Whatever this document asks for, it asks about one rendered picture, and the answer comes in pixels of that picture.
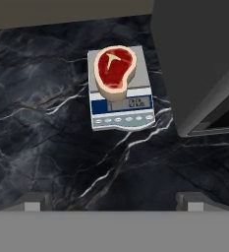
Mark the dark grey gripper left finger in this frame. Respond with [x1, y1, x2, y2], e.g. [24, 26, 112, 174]
[2, 191, 52, 213]

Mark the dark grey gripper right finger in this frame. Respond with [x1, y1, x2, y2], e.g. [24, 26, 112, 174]
[175, 191, 229, 213]

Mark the red raw steak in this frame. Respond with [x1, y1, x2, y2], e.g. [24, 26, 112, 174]
[93, 44, 138, 99]

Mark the grey digital kitchen scale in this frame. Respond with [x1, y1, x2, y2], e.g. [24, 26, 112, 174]
[86, 45, 156, 132]

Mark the dark grey fridge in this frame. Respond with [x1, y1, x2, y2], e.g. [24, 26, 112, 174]
[150, 0, 229, 138]

